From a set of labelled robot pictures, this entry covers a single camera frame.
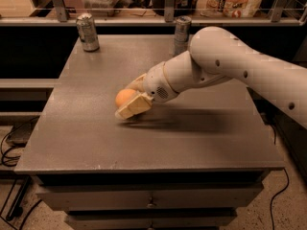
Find black power adapter box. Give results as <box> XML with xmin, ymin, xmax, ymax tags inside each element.
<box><xmin>6</xmin><ymin>123</ymin><xmax>34</xmax><ymax>147</ymax></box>

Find orange fruit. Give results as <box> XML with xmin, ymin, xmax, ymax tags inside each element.
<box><xmin>115</xmin><ymin>89</ymin><xmax>136</xmax><ymax>107</ymax></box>

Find grey cabinet with drawers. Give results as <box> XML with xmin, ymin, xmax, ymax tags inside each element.
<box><xmin>16</xmin><ymin>35</ymin><xmax>284</xmax><ymax>219</ymax></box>

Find black cables on left floor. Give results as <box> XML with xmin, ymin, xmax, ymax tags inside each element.
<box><xmin>0</xmin><ymin>118</ymin><xmax>42</xmax><ymax>230</ymax></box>

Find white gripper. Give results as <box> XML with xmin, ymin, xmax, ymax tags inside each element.
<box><xmin>115</xmin><ymin>61</ymin><xmax>178</xmax><ymax>120</ymax></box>

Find upper drawer with knob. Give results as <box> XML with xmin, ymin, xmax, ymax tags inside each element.
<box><xmin>36</xmin><ymin>183</ymin><xmax>263</xmax><ymax>211</ymax></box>

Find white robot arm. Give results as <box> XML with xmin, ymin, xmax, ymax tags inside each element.
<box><xmin>115</xmin><ymin>27</ymin><xmax>307</xmax><ymax>127</ymax></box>

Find black cable on right floor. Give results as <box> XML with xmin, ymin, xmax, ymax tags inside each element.
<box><xmin>269</xmin><ymin>122</ymin><xmax>291</xmax><ymax>230</ymax></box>

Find lower drawer with knob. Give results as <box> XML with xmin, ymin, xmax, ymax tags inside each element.
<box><xmin>65</xmin><ymin>216</ymin><xmax>234</xmax><ymax>230</ymax></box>

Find snack bag on shelf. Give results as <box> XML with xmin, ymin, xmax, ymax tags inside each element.
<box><xmin>201</xmin><ymin>0</ymin><xmax>262</xmax><ymax>18</ymax></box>

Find silver green 7up can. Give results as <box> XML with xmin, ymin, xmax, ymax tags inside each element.
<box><xmin>76</xmin><ymin>13</ymin><xmax>100</xmax><ymax>52</ymax></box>

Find silver blue soda can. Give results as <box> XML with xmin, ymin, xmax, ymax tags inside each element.
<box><xmin>174</xmin><ymin>16</ymin><xmax>192</xmax><ymax>56</ymax></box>

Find drawer with knob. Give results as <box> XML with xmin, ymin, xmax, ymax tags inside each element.
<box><xmin>65</xmin><ymin>216</ymin><xmax>234</xmax><ymax>230</ymax></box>
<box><xmin>36</xmin><ymin>183</ymin><xmax>263</xmax><ymax>211</ymax></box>

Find metal railing shelf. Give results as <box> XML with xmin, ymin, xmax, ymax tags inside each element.
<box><xmin>0</xmin><ymin>0</ymin><xmax>307</xmax><ymax>26</ymax></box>

